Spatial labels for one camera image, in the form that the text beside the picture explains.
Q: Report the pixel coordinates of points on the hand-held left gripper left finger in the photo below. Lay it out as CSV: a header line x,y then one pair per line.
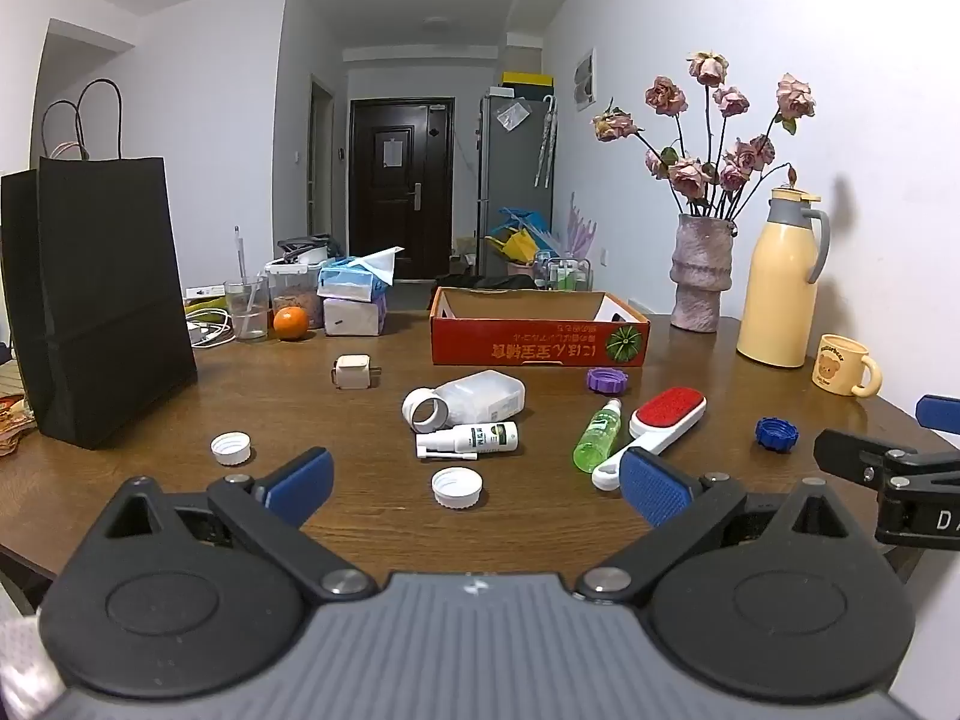
x,y
300,478

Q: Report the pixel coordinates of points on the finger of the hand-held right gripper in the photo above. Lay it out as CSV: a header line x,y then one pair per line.
x,y
941,414
862,454

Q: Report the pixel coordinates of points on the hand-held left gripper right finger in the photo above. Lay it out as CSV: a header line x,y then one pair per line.
x,y
654,484

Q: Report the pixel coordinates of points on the red and white lint brush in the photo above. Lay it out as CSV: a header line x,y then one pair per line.
x,y
667,409

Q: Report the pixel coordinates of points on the blue ridged bottle cap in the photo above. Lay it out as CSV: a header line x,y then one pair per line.
x,y
777,435

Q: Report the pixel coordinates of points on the white spray bottle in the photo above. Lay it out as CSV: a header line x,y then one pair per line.
x,y
480,439

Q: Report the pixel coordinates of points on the orange cardboard box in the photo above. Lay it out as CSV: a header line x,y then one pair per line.
x,y
525,341

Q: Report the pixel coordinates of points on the white bottle cap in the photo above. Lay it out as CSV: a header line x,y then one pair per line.
x,y
231,448
456,487

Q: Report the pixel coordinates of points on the green spray bottle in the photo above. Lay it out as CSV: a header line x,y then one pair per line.
x,y
596,435

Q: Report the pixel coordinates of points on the yellow bear mug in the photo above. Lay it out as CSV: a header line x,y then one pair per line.
x,y
840,367

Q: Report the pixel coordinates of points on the purple ridged bottle cap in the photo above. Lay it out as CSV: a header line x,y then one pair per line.
x,y
607,380

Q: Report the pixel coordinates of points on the small white square box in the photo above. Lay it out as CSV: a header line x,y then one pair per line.
x,y
352,373

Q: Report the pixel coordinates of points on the orange fruit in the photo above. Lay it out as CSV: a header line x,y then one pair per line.
x,y
290,323

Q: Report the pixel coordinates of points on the clear drinking glass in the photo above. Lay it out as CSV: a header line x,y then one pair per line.
x,y
247,319

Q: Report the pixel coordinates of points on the purple and white tissue box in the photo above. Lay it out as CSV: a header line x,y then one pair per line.
x,y
352,316

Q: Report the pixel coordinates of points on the yellow thermos jug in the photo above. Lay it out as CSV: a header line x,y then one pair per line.
x,y
776,292

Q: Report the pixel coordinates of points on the clear food container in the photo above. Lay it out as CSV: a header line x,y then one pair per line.
x,y
292,289

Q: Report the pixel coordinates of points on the blue tissue pack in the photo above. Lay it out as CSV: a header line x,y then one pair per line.
x,y
349,281

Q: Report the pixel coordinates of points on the pink textured vase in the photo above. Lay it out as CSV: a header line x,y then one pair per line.
x,y
701,277

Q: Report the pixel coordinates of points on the black item on container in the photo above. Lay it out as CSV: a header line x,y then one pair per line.
x,y
304,246

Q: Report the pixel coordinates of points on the black cloth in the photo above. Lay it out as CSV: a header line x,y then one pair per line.
x,y
502,283

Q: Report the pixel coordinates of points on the brown floor carton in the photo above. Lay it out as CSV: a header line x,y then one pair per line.
x,y
463,259

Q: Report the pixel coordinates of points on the yellow plastic item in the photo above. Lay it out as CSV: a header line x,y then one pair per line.
x,y
514,246

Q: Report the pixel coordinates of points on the black paper bag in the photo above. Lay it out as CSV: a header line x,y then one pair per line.
x,y
105,277

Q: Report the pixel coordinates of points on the colourful snack packet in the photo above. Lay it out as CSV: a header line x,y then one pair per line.
x,y
13,420

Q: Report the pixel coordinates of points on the dark wooden door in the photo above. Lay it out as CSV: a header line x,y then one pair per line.
x,y
397,202

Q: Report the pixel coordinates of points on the blue folding rack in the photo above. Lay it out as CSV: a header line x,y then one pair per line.
x,y
525,219

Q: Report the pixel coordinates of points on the glass inner door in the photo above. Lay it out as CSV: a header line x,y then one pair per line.
x,y
321,165

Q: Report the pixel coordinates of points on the dried pink rose bouquet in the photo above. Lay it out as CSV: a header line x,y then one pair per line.
x,y
697,172

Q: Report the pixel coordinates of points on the grey refrigerator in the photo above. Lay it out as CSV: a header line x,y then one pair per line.
x,y
510,172

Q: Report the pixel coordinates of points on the hanging folded umbrellas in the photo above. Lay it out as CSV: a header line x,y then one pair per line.
x,y
546,142

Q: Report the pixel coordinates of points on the clear plastic bag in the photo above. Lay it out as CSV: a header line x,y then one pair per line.
x,y
512,114

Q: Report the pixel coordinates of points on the yellow flat box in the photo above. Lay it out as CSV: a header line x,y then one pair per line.
x,y
526,79

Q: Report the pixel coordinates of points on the purple wall decoration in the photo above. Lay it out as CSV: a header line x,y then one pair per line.
x,y
576,229

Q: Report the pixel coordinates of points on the white wall panel box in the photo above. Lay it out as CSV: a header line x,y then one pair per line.
x,y
585,81

